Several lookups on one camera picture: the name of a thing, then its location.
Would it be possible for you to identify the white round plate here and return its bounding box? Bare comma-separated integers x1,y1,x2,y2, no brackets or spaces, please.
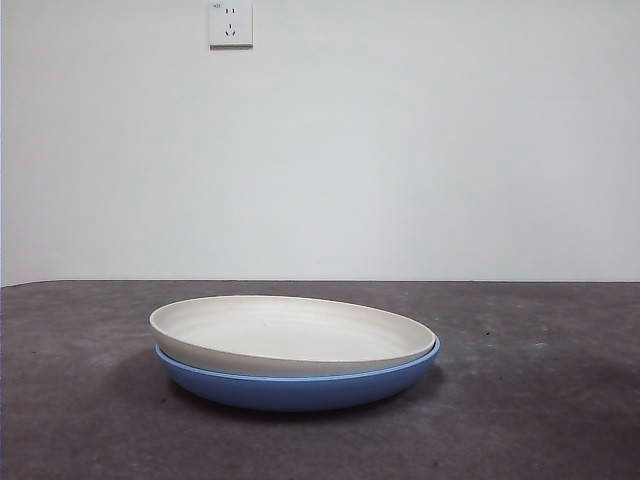
149,295,435,376

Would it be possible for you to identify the blue round plate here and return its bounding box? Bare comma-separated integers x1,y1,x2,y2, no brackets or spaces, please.
153,335,442,413

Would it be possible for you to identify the white wall socket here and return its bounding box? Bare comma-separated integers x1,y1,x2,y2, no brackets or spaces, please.
208,0,254,50

